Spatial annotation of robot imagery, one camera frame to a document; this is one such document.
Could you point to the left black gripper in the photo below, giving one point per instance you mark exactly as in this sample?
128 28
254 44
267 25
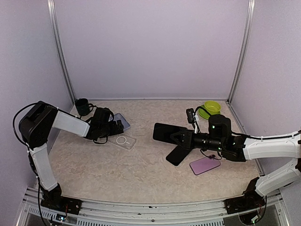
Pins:
114 129

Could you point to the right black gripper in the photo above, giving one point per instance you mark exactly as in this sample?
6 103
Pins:
188 141

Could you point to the clear magsafe phone case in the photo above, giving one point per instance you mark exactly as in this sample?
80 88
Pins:
124 142

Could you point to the purple-edged black-screen phone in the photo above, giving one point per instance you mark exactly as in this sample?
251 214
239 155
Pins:
162 132

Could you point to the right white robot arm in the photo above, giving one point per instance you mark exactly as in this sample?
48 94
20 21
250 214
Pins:
241 148

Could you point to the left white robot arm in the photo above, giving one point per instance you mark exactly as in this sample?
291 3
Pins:
92 123

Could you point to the lavender phone case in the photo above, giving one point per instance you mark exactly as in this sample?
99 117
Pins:
124 122

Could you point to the black phone face up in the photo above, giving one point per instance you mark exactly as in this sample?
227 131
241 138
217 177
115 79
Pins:
177 155

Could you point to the pink phone face down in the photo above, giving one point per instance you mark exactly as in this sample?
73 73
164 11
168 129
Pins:
203 165

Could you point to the dark green mug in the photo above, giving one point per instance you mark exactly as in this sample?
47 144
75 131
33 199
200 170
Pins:
83 106

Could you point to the green bowl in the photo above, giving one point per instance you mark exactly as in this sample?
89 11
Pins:
212 107

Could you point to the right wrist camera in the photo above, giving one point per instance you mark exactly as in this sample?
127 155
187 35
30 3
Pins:
192 119

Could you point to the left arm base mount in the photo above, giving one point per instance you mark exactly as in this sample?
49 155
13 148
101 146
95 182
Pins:
54 200

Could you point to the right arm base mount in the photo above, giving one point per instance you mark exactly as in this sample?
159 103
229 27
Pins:
248 201

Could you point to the front aluminium rail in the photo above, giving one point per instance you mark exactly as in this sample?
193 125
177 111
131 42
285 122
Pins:
205 213

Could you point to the left aluminium frame post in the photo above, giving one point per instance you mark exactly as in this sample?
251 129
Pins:
59 48

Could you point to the aluminium frame post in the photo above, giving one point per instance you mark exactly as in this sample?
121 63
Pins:
59 48
243 50

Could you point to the right aluminium frame post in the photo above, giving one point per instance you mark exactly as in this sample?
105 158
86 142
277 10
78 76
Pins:
243 50

